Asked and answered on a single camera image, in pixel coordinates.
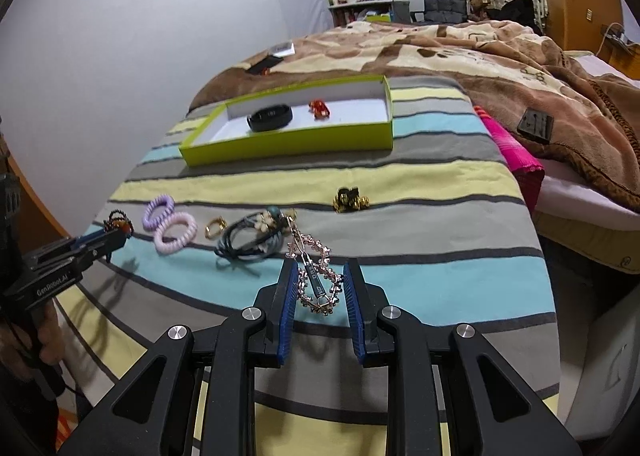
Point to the black fitness band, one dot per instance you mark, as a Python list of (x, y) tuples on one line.
[(260, 124)]

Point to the black clothing pile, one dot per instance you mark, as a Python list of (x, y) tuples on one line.
[(520, 13)]

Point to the red hair clip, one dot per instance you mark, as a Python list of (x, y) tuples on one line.
[(319, 108)]

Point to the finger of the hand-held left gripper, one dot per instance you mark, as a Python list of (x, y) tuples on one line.
[(107, 243), (92, 236)]

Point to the black rectangular case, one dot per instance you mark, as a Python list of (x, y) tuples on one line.
[(536, 125)]

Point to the small white box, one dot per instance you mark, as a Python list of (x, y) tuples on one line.
[(283, 48)]

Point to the pink cloth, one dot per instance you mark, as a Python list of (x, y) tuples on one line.
[(515, 155)]

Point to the black office chair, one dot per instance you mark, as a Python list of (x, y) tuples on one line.
[(445, 3)]

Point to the wooden door frame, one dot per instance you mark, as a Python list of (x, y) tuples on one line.
[(32, 191)]

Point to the person's left hand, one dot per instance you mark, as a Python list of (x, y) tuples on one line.
[(47, 336)]

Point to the green cardboard box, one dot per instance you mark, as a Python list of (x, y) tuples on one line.
[(300, 143)]

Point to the mattress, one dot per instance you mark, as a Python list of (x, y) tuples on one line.
[(580, 231)]

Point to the brown patterned blanket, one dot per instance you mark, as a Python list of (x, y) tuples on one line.
[(425, 50)]

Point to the striped blanket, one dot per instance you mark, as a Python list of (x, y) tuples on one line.
[(350, 175)]

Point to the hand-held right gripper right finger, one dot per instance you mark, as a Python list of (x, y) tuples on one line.
[(356, 316)]

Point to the wooden headboard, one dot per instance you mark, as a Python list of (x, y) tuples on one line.
[(625, 60)]

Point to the white shelf desk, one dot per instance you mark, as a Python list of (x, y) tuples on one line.
[(350, 15)]

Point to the white cabinet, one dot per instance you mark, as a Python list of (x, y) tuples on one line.
[(600, 361)]

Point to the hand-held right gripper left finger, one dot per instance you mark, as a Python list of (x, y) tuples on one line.
[(286, 316)]

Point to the gold and black hair claw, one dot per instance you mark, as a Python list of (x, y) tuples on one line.
[(347, 201)]

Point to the brown teddy bear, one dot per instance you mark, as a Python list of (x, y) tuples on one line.
[(479, 0)]

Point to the black phone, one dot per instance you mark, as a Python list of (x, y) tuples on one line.
[(262, 65)]

